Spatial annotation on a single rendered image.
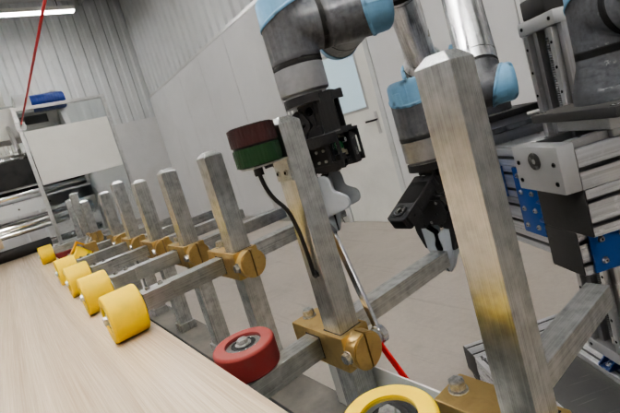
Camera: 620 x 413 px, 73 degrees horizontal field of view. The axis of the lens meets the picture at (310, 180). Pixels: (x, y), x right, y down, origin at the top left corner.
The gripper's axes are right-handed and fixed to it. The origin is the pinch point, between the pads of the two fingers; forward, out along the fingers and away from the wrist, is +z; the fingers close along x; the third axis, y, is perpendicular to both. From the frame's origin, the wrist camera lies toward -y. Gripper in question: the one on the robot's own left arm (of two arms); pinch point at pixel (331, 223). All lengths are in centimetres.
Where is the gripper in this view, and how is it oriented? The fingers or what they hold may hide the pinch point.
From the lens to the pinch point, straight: 66.7
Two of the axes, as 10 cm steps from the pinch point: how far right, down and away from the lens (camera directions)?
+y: 8.1, -1.8, -5.6
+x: 5.1, -2.4, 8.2
